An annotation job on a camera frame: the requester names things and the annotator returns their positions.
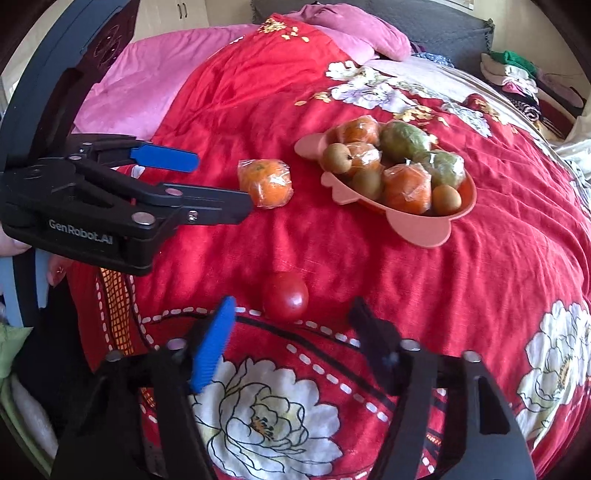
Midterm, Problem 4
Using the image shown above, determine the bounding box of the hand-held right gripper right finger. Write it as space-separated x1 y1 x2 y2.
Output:
347 296 529 480

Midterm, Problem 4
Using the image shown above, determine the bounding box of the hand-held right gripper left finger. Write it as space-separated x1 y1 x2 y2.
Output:
50 295 238 480

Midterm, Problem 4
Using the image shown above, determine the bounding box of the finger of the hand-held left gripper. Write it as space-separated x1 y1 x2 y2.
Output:
69 133 200 174
74 157 254 228

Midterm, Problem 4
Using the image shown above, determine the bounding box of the orange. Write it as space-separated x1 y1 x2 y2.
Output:
345 142 383 178
382 164 432 215
335 115 380 145
238 158 295 209

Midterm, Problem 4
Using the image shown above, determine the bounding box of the red tomato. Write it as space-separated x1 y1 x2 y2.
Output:
262 271 309 322

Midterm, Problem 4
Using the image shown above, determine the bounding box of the pink plastic plate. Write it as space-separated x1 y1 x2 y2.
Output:
294 121 478 248

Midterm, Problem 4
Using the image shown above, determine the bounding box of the green mango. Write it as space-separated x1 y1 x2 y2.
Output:
416 150 465 190
379 121 438 163

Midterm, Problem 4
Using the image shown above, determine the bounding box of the person's left hand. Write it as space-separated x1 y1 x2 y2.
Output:
0 224 72 289

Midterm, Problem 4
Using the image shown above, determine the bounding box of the pink pillow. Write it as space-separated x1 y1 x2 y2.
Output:
71 23 264 141
295 4 411 61

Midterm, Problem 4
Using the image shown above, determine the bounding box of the red floral blanket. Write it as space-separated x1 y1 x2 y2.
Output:
69 14 591 480

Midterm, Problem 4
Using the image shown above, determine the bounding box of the round brown pear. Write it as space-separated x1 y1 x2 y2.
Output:
322 143 354 175

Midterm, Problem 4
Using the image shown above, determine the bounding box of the green cloth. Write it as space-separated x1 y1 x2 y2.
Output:
0 323 33 379

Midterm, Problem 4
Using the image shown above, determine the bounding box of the beige wardrobe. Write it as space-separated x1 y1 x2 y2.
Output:
139 0 252 33

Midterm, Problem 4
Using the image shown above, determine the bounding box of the greenish brown pear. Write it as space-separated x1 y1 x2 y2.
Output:
352 167 385 201

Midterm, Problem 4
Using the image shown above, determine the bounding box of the small brown pear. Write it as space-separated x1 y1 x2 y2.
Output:
431 185 462 217

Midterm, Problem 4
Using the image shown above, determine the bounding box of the pile of clothes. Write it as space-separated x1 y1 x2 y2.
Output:
480 50 589 139

